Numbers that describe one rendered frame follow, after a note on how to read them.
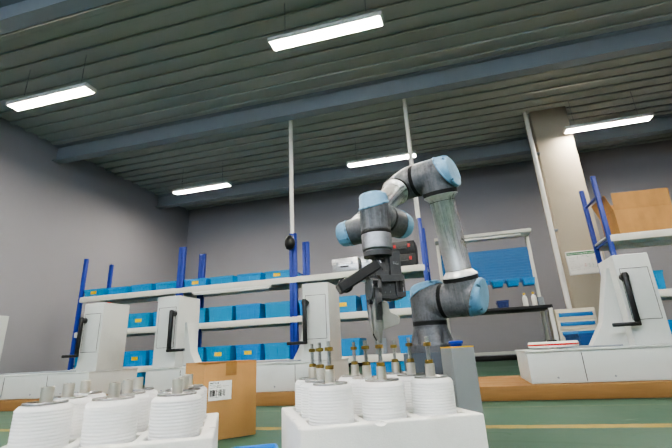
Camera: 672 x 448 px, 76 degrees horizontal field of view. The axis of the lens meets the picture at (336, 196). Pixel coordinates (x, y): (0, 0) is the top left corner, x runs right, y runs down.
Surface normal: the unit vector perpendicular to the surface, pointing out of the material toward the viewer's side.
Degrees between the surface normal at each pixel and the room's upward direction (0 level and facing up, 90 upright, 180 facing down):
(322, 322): 90
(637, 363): 90
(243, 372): 90
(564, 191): 90
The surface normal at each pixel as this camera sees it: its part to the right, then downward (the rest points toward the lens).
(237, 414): 0.53, -0.33
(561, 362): -0.27, -0.32
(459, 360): 0.21, -0.34
